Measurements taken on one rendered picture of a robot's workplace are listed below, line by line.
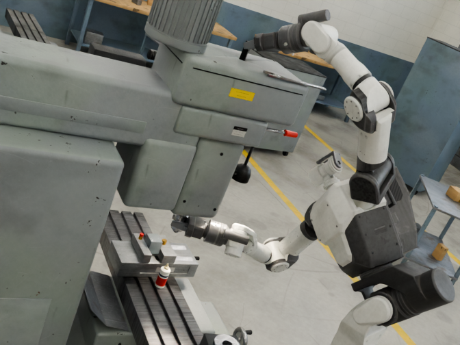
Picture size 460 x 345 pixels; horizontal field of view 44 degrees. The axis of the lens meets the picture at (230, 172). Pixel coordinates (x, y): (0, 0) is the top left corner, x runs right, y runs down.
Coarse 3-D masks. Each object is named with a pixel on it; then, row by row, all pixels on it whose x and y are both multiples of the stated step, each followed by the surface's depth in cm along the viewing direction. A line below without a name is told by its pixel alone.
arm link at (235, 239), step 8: (224, 224) 216; (224, 232) 213; (232, 232) 211; (240, 232) 215; (216, 240) 213; (224, 240) 213; (232, 240) 212; (240, 240) 211; (232, 248) 214; (240, 248) 214; (232, 256) 218; (240, 256) 215
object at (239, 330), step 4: (236, 328) 267; (240, 328) 265; (236, 332) 267; (240, 332) 265; (244, 332) 262; (248, 332) 264; (252, 332) 265; (240, 336) 264; (244, 336) 261; (240, 340) 264; (244, 340) 260; (240, 344) 264; (244, 344) 260
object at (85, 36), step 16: (96, 0) 715; (112, 0) 732; (128, 0) 772; (80, 32) 733; (96, 32) 753; (224, 32) 822; (80, 48) 740; (128, 48) 809; (144, 48) 843; (320, 64) 904; (336, 80) 1024; (320, 96) 960
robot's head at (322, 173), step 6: (312, 168) 207; (318, 168) 204; (324, 168) 202; (330, 168) 200; (312, 174) 205; (318, 174) 203; (324, 174) 202; (330, 174) 202; (312, 180) 205; (318, 180) 204; (324, 180) 203; (330, 180) 201; (336, 180) 200
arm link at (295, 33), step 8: (304, 16) 172; (312, 16) 171; (320, 16) 169; (328, 16) 170; (296, 24) 173; (304, 24) 174; (296, 32) 172; (328, 32) 169; (336, 32) 174; (296, 40) 172; (296, 48) 174; (304, 48) 174
